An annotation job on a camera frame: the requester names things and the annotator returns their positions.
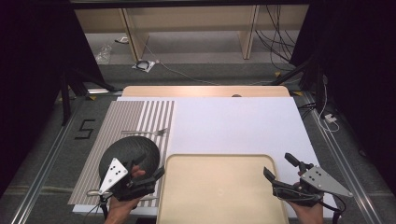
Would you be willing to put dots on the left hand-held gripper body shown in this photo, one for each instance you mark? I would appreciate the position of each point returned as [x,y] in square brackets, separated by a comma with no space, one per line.
[113,177]

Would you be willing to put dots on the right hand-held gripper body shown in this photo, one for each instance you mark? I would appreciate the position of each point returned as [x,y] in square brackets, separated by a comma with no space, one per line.
[320,182]

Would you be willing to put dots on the black textured plate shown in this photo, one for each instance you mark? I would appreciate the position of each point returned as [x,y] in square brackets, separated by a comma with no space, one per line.
[130,149]

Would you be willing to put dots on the silver fork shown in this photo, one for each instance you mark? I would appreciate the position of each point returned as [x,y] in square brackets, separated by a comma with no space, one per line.
[137,132]

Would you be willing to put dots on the beige plastic tray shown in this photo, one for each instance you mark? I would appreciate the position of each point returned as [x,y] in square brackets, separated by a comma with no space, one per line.
[218,186]

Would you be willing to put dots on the person's left hand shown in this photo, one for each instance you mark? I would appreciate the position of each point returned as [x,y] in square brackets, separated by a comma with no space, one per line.
[123,211]

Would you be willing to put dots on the person's right hand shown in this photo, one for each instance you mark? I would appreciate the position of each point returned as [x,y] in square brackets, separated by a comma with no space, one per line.
[306,215]

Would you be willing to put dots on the grey striped placemat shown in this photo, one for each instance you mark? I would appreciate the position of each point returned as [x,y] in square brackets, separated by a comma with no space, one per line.
[124,115]

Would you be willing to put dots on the white power adapter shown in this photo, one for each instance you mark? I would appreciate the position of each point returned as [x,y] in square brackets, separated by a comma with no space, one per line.
[330,118]

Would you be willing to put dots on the white board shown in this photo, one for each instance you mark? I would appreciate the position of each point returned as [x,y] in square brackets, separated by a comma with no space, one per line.
[233,124]

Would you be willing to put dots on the black tripod stand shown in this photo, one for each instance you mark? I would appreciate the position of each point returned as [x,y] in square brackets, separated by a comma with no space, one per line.
[64,102]
[319,90]

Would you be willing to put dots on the clear plastic bag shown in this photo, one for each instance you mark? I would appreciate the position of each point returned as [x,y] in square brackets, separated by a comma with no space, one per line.
[104,55]

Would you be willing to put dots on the black curtain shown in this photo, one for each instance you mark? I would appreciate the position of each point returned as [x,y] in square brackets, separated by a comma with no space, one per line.
[28,62]
[358,62]

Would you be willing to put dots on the small white packet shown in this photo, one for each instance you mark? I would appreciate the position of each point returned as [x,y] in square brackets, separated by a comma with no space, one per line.
[123,39]

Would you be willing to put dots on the light wooden shelf unit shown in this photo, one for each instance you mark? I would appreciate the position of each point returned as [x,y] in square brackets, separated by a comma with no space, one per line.
[137,37]

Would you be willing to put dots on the aluminium floor rail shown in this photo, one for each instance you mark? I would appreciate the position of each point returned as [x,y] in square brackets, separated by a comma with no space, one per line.
[342,163]
[45,168]

